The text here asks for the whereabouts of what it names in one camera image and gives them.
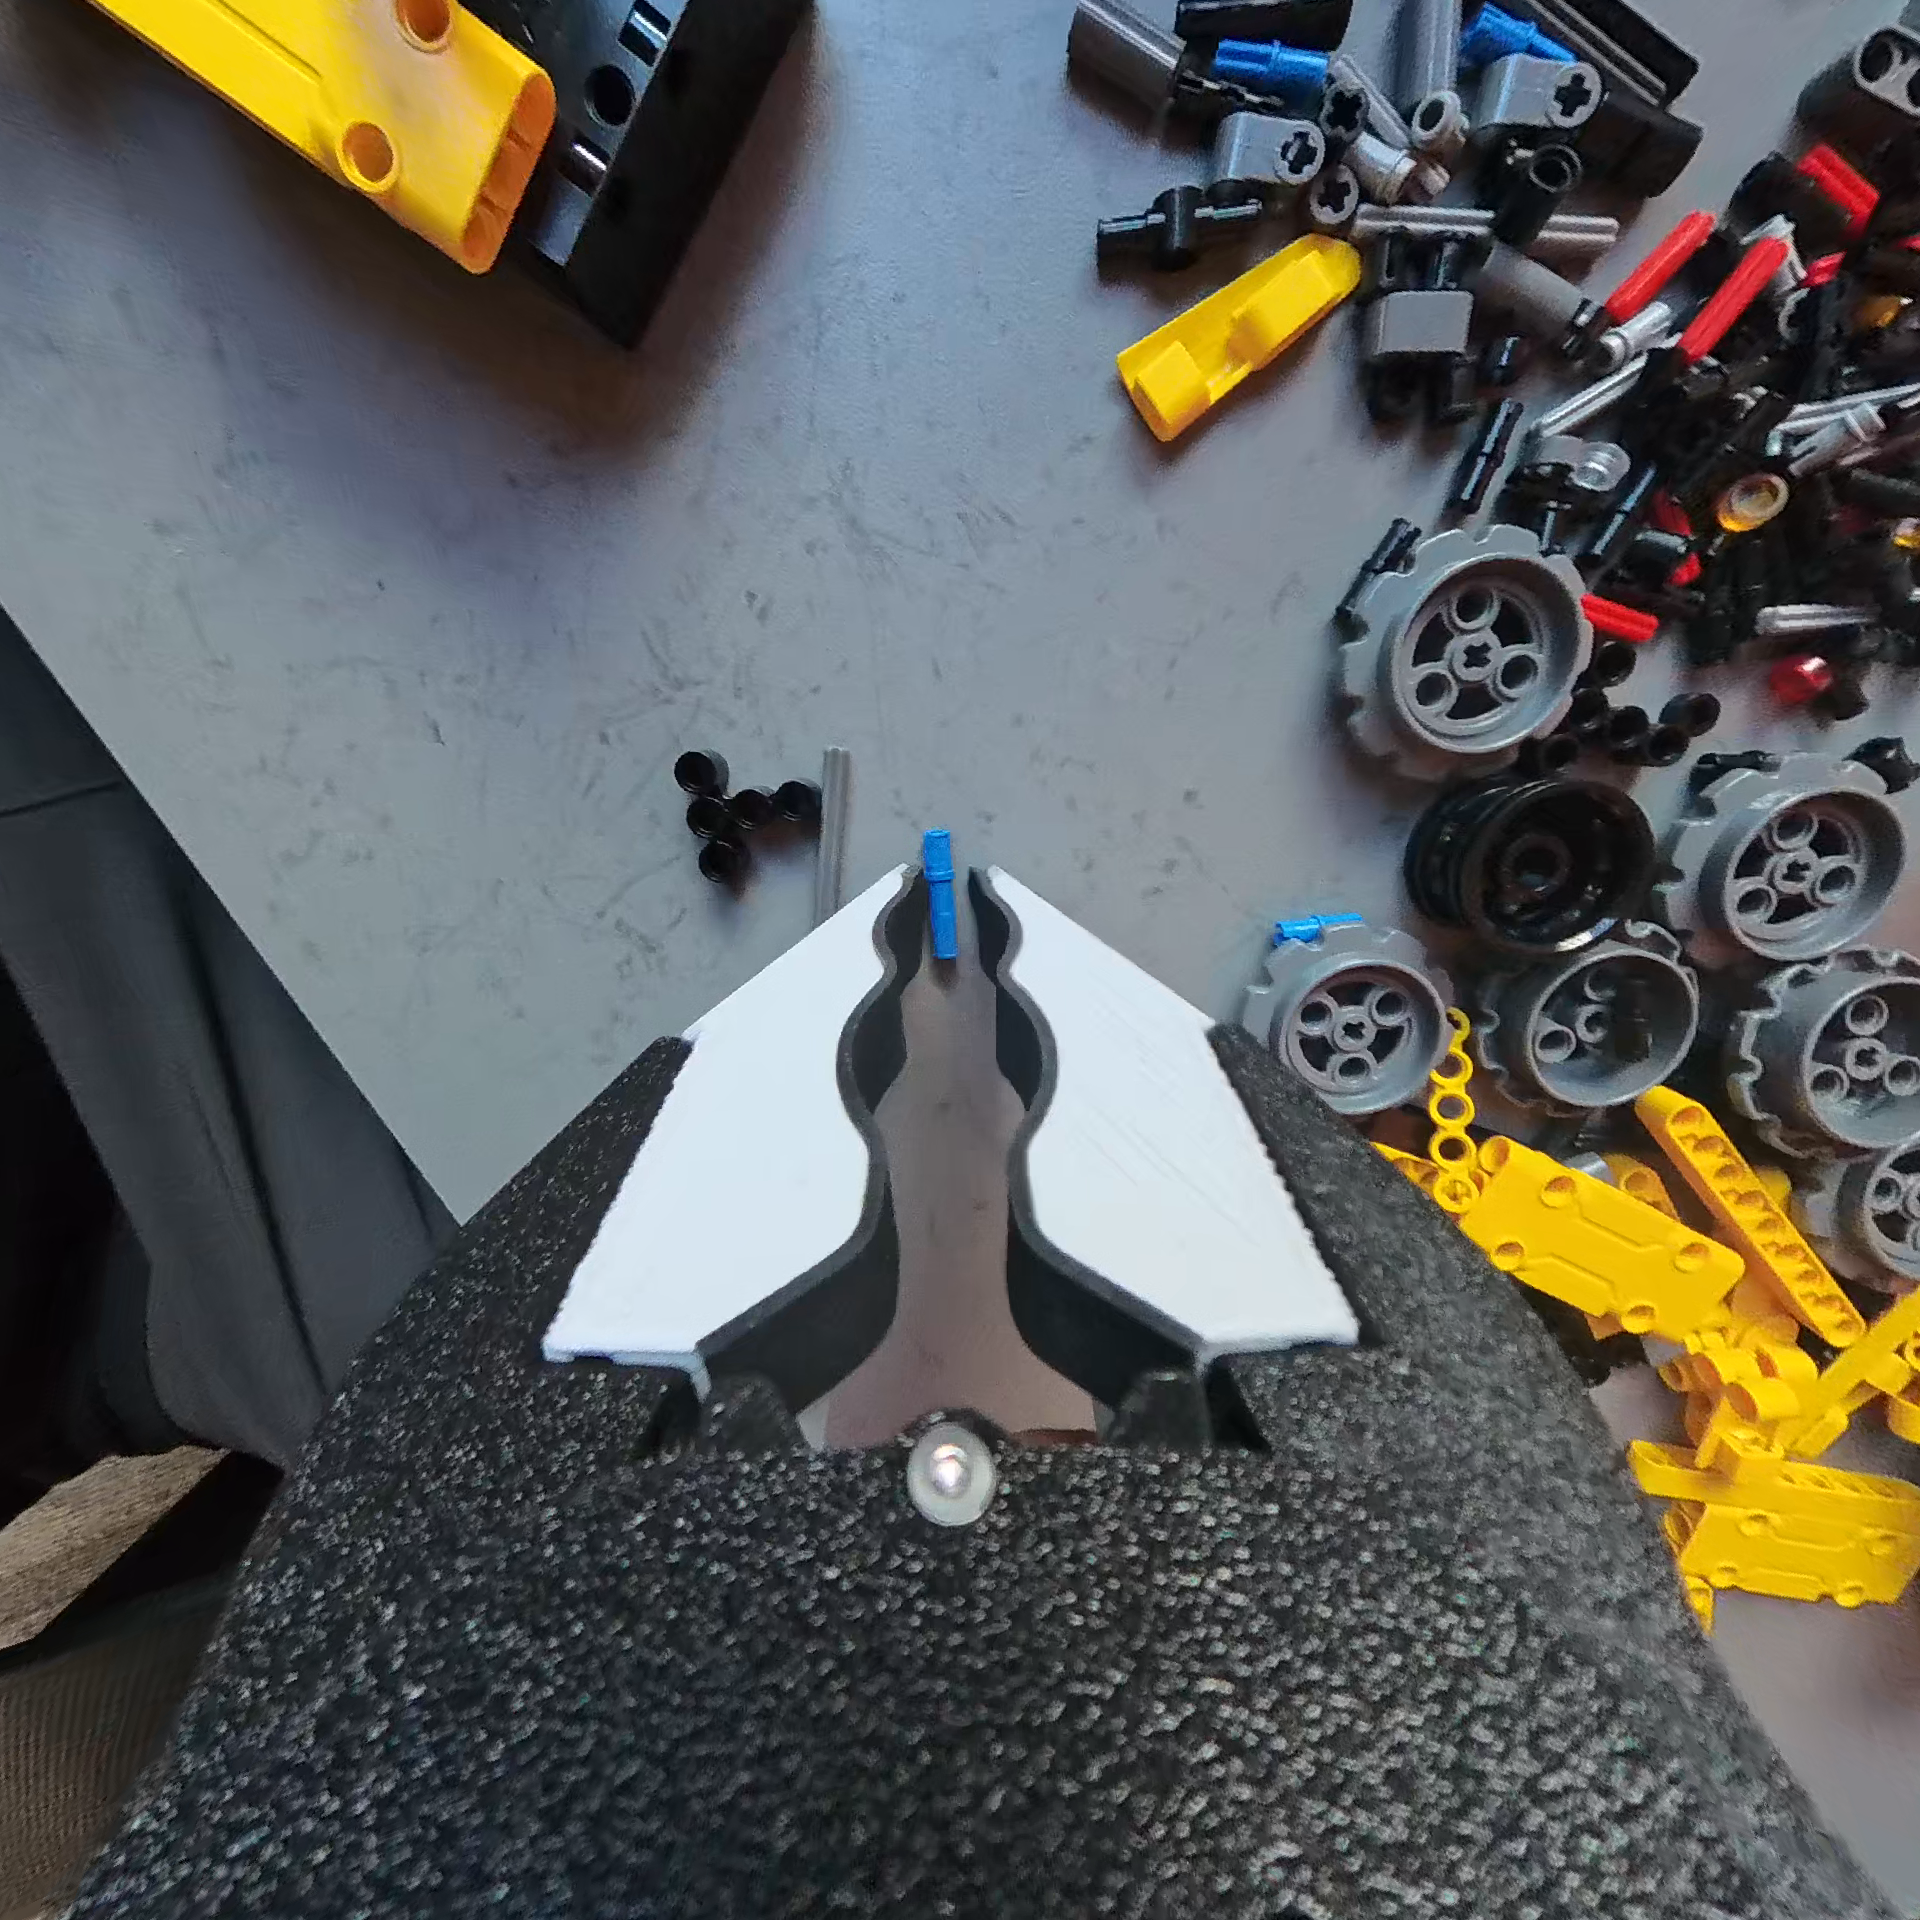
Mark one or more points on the black connector brick piece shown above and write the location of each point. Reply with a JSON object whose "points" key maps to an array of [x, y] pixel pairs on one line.
{"points": [[735, 819]]}

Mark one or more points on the yellow toy brick vehicle model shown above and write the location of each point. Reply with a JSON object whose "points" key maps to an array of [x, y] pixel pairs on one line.
{"points": [[419, 120]]}

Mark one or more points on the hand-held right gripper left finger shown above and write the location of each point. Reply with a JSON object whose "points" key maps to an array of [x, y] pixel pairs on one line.
{"points": [[735, 1186]]}

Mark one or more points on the grey desk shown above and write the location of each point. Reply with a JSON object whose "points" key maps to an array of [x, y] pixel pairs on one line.
{"points": [[751, 527]]}

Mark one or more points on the pile of small brick parts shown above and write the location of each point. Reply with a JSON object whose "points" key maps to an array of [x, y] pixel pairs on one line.
{"points": [[1576, 256]]}

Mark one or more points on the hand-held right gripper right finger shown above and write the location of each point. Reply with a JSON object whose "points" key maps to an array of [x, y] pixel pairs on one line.
{"points": [[1172, 1186]]}

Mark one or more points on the blue pin brick piece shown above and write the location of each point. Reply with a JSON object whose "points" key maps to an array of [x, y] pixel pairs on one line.
{"points": [[940, 901]]}

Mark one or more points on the grey axle rod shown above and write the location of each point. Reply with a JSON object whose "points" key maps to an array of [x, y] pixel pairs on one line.
{"points": [[832, 827]]}

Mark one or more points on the person's grey trouser legs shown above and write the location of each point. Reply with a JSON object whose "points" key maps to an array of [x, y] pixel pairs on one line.
{"points": [[181, 1125]]}

